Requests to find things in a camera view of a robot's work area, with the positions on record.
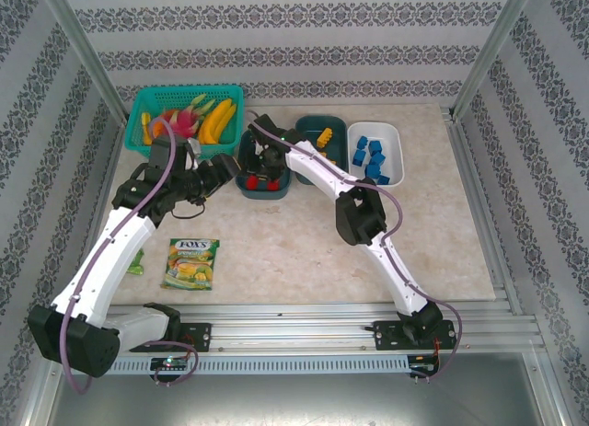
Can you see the teal plastic mesh basket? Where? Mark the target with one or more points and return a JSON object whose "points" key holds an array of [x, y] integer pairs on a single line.
{"points": [[225, 151]]}

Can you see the green yellow candy bag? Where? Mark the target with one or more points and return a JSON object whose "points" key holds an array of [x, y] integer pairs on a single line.
{"points": [[191, 269]]}

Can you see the small circuit board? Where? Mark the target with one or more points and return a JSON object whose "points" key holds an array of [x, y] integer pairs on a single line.
{"points": [[423, 367], [170, 363]]}

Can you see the pink toy dragon fruit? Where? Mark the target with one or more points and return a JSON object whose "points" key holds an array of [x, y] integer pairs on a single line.
{"points": [[184, 120]]}

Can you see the blue lego brick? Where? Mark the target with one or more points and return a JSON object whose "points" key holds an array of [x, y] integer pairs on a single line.
{"points": [[359, 157], [378, 159], [373, 170], [375, 146], [361, 142], [383, 180]]}

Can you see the dark teal plastic container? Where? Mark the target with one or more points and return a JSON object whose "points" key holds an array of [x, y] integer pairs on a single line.
{"points": [[267, 193], [306, 127]]}

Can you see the aluminium frame post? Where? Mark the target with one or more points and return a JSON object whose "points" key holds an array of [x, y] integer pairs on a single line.
{"points": [[492, 44], [83, 49]]}

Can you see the white plastic container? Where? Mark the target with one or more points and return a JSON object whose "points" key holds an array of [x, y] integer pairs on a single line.
{"points": [[396, 141]]}

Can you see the aluminium side rail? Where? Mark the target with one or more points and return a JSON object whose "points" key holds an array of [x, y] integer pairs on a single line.
{"points": [[483, 214], [110, 168]]}

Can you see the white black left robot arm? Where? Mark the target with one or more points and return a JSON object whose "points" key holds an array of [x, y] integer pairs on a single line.
{"points": [[115, 251]]}

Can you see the yellow toy banana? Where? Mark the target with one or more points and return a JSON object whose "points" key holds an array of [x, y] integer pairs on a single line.
{"points": [[212, 122], [227, 118]]}

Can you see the red lego brick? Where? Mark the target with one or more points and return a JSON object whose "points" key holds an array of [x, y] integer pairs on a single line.
{"points": [[273, 185], [252, 183]]}

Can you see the small yellow toy fruit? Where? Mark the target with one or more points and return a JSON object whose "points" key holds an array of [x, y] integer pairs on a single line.
{"points": [[146, 121]]}

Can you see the aluminium mounting rail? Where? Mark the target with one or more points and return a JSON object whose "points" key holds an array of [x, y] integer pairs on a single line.
{"points": [[294, 329]]}

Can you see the orange toy fruit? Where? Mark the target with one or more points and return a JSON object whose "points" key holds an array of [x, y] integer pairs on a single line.
{"points": [[158, 130]]}

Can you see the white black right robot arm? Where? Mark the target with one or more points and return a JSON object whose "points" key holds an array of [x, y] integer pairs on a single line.
{"points": [[317, 164]]}

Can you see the small green candy wrapper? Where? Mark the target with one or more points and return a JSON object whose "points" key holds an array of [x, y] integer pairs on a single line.
{"points": [[136, 264]]}

